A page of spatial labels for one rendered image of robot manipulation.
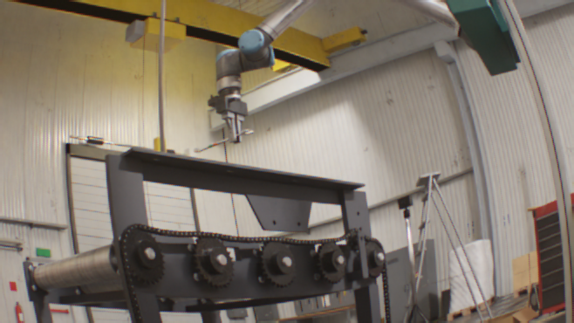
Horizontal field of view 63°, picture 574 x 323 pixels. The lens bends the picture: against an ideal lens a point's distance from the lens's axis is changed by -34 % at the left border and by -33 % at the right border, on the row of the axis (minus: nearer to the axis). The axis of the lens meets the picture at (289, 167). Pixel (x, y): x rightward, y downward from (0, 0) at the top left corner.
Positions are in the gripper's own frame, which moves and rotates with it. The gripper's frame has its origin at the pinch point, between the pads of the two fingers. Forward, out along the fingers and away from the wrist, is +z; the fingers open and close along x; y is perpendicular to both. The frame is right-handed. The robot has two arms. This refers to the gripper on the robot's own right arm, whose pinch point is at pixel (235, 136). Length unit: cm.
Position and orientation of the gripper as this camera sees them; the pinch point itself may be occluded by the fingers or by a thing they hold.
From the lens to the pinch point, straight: 234.6
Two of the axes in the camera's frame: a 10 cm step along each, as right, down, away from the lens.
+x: 5.3, 1.3, 8.4
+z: 1.6, 9.6, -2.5
